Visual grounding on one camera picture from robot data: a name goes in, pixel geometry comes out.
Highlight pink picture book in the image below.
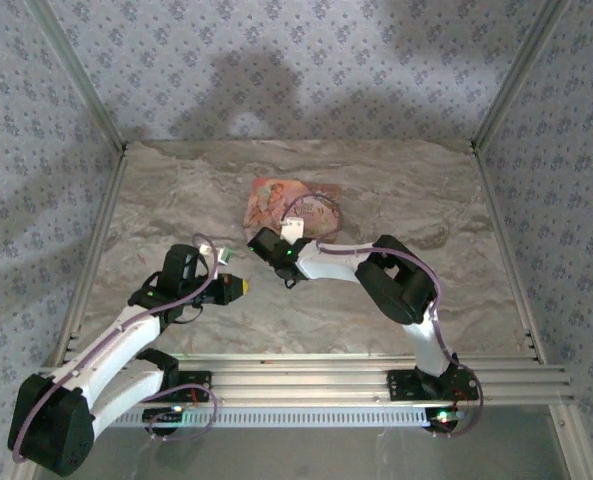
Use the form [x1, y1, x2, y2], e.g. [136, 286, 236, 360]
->
[243, 176, 345, 242]

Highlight circuit board with green light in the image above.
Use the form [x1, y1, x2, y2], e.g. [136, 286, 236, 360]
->
[143, 405, 186, 425]
[423, 407, 466, 432]

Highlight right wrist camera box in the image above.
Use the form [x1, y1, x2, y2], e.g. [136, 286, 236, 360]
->
[277, 217, 306, 240]

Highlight aluminium table edge rail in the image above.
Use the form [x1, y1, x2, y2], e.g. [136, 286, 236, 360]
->
[470, 148, 547, 364]
[50, 148, 130, 366]

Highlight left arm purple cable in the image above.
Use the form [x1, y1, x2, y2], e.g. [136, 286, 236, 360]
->
[11, 233, 221, 465]

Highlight wide aluminium extrusion rail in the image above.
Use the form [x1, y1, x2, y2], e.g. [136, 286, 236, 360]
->
[34, 352, 576, 407]

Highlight purple cable loop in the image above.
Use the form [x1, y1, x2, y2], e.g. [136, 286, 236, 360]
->
[428, 384, 485, 441]
[144, 383, 220, 444]

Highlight white slotted cable duct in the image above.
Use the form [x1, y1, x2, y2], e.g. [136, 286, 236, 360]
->
[108, 407, 460, 429]

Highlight aluminium frame post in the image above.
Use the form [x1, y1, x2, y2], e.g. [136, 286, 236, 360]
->
[469, 0, 565, 153]
[548, 403, 593, 480]
[25, 0, 129, 153]

